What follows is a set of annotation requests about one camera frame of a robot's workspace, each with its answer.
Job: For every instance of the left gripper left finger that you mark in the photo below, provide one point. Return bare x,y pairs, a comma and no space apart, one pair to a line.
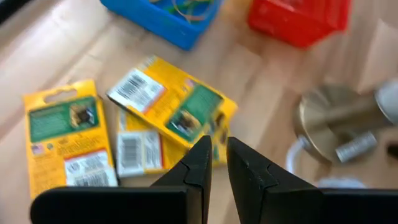
192,186

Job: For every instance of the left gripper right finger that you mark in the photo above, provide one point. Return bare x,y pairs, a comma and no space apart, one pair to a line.
255,186

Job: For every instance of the yellow crayon box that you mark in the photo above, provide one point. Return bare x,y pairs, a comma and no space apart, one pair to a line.
62,140
140,152
174,99

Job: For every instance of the teal rubber band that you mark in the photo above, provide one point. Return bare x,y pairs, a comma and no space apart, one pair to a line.
175,7

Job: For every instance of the brass lamp with white bulb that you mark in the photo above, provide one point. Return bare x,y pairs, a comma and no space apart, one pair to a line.
329,124

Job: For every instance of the blue plastic basket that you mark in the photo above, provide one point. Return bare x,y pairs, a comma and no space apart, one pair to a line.
161,25

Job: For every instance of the red plastic basket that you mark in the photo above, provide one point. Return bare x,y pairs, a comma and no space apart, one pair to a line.
295,21

